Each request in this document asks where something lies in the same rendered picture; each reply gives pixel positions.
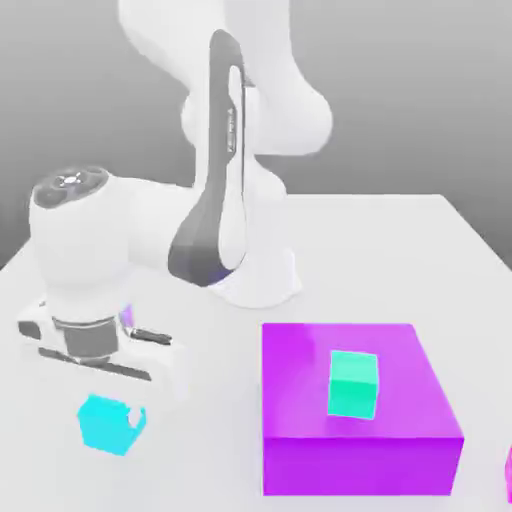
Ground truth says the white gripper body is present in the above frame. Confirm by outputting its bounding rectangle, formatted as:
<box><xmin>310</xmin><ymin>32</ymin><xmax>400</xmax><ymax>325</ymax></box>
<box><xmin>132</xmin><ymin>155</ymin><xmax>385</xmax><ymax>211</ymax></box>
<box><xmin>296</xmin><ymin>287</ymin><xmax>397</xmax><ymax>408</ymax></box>
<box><xmin>24</xmin><ymin>342</ymin><xmax>191</xmax><ymax>403</ymax></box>

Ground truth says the small cyan cube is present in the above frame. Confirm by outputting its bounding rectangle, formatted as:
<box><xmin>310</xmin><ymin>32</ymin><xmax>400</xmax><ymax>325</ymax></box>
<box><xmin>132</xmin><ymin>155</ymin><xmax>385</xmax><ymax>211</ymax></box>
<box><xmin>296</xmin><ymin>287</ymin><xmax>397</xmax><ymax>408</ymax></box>
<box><xmin>76</xmin><ymin>393</ymin><xmax>148</xmax><ymax>457</ymax></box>

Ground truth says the small green cube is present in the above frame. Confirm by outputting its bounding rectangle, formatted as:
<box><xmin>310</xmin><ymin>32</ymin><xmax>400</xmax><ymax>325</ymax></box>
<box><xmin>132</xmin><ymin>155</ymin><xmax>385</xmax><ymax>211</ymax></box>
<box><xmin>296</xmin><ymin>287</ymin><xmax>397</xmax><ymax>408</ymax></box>
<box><xmin>326</xmin><ymin>349</ymin><xmax>380</xmax><ymax>421</ymax></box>

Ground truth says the large purple box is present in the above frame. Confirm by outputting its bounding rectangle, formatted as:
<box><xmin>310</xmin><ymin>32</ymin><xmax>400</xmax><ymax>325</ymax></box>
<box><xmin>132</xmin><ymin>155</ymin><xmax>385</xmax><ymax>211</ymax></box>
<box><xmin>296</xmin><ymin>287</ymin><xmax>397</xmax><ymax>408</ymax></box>
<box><xmin>261</xmin><ymin>322</ymin><xmax>466</xmax><ymax>498</ymax></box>

